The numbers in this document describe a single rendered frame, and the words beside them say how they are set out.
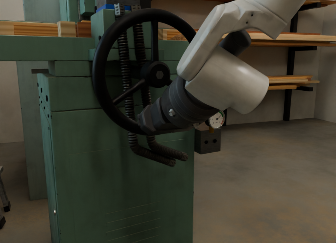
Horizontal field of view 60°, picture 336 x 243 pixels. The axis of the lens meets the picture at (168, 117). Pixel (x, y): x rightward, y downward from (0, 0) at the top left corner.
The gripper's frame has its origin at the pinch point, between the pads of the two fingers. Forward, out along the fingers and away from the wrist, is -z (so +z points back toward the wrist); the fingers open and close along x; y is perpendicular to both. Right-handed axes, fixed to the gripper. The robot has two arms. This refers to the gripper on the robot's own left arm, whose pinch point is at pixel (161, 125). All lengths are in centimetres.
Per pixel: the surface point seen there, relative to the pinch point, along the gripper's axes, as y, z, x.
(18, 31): 39, -25, -26
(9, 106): 110, -256, -40
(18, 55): 25.1, -14.6, -26.1
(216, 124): 4.1, -19.7, 28.0
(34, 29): 40, -24, -22
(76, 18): 55, -37, -7
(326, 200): -36, -78, 134
